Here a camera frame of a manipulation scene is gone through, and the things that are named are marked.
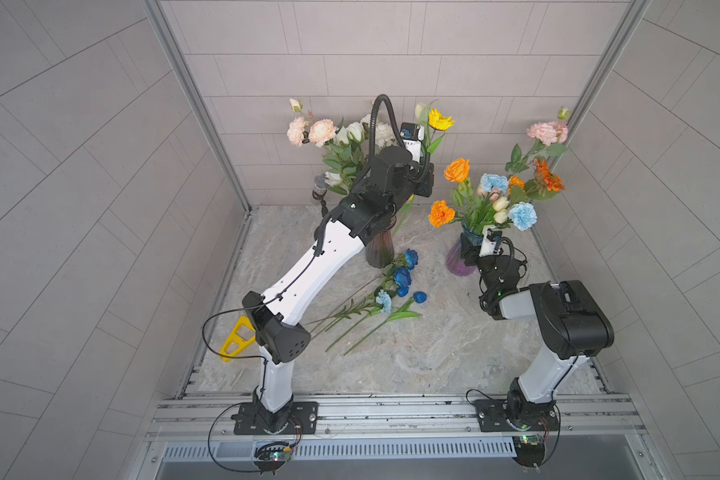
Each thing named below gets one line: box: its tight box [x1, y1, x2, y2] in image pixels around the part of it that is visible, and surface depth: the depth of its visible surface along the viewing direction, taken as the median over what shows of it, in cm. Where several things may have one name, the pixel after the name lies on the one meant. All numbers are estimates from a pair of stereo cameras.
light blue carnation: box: [304, 289, 392, 326], surface depth 88 cm
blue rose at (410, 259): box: [404, 250, 418, 270], surface depth 98 cm
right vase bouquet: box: [428, 107, 571, 234], surface depth 79 cm
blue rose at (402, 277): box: [393, 267, 412, 287], surface depth 92 cm
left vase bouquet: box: [287, 98, 400, 195], surface depth 74 cm
